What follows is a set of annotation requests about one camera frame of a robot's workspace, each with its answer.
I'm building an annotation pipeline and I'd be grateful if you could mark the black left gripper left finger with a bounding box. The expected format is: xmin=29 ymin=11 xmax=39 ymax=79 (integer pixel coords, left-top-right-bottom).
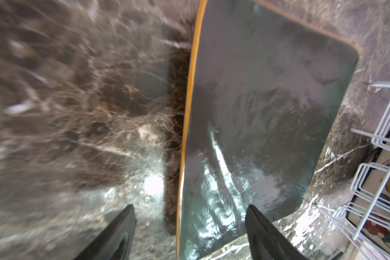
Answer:
xmin=75 ymin=205 xmax=136 ymax=260

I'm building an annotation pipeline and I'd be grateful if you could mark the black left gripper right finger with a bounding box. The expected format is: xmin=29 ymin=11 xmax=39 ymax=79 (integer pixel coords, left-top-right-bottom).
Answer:
xmin=245 ymin=205 xmax=306 ymax=260

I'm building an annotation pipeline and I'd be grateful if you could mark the floral square plate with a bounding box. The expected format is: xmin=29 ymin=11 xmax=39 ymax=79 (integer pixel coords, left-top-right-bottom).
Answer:
xmin=341 ymin=129 xmax=390 ymax=260

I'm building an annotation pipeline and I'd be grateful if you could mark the white wire dish rack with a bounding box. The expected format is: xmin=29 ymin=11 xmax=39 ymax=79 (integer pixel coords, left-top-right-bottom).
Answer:
xmin=316 ymin=82 xmax=390 ymax=260

